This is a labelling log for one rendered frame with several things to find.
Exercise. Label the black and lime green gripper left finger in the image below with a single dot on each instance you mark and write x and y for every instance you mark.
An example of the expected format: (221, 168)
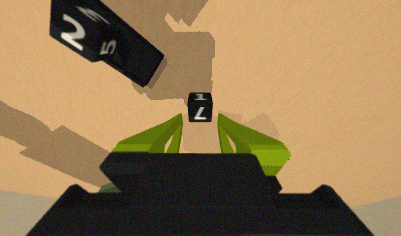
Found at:
(153, 140)

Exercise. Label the black calendar cube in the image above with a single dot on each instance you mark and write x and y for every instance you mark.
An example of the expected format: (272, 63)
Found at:
(200, 107)
(82, 29)

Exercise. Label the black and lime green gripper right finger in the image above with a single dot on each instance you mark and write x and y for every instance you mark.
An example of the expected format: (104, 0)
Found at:
(271, 153)

